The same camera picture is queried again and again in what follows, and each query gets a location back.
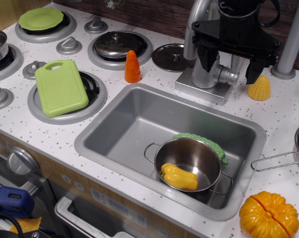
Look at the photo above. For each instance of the orange tape piece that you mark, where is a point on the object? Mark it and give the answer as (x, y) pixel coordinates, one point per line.
(28, 224)

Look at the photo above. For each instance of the grey stove knob back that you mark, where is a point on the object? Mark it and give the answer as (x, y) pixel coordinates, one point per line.
(95, 26)

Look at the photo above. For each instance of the blue clamp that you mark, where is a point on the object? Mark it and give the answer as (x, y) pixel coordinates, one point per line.
(16, 202)

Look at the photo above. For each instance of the grey stove knob front-left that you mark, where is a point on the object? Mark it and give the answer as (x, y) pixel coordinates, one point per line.
(6, 98)

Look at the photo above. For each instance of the grey oven door handle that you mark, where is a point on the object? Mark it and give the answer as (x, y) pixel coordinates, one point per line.
(61, 211)

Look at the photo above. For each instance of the steel lid on counter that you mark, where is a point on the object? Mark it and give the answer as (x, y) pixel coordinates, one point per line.
(170, 57)

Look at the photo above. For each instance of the grey vertical pole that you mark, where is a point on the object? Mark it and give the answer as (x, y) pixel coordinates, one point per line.
(285, 68)

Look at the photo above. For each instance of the grey oven dial knob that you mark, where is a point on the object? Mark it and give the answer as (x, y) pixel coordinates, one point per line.
(20, 162)

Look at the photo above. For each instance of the grey stove knob middle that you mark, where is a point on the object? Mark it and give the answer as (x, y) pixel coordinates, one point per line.
(69, 46)

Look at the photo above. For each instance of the front-right stove burner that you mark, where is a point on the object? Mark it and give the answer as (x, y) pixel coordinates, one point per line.
(97, 95)

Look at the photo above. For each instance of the yellow toy corn piece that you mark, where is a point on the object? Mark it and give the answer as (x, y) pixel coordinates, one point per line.
(260, 90)

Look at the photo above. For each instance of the back-left stove burner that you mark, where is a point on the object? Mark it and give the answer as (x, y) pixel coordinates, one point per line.
(62, 30)

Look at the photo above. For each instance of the green toy cutting board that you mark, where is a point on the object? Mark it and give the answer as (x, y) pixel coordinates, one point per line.
(60, 88)

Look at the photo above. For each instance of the green toy plate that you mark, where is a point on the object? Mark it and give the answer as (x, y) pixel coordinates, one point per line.
(41, 19)

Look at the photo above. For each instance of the steel lid on burner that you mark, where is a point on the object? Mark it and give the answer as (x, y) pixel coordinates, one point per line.
(116, 45)

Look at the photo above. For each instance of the yellow toy bell pepper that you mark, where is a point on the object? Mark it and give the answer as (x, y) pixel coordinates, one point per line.
(179, 178)

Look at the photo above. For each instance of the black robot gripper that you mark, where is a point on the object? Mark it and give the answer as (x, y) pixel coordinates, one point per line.
(238, 31)

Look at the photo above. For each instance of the grey toy sink basin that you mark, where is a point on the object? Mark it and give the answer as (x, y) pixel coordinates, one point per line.
(143, 128)

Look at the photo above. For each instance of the back-right stove burner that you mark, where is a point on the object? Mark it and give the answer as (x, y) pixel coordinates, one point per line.
(143, 54)

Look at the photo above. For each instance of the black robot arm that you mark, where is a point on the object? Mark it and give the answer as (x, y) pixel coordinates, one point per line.
(238, 3)

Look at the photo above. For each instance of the silver toy faucet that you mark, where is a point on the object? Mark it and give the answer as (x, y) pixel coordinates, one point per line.
(215, 85)

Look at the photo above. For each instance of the grey stove knob left-middle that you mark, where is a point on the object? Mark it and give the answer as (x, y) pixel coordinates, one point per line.
(29, 70)

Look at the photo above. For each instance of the orange toy pumpkin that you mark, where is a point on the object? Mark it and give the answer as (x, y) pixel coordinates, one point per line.
(268, 215)

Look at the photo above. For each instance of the green toy vegetable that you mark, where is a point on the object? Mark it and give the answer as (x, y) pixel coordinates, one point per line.
(219, 151)

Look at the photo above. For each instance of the front-left stove burner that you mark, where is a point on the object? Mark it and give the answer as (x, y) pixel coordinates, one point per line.
(15, 65)

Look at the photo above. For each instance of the orange toy carrot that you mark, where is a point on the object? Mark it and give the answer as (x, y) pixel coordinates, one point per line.
(132, 68)

